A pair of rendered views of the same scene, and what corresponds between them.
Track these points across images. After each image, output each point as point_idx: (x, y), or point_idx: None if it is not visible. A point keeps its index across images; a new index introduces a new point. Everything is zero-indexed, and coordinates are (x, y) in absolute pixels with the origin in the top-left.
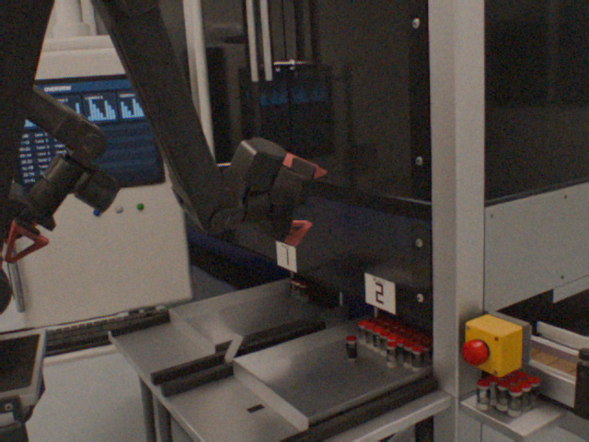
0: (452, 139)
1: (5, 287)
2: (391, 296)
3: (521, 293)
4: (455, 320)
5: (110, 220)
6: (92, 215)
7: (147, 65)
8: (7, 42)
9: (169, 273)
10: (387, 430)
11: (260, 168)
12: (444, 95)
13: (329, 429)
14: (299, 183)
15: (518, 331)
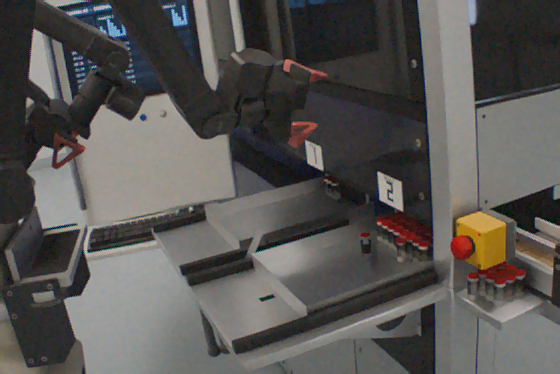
0: (437, 43)
1: (29, 191)
2: (399, 195)
3: (518, 190)
4: (449, 217)
5: (156, 124)
6: (139, 119)
7: (125, 1)
8: (9, 1)
9: (213, 172)
10: (382, 318)
11: (249, 77)
12: (427, 1)
13: (325, 316)
14: (294, 88)
15: (501, 227)
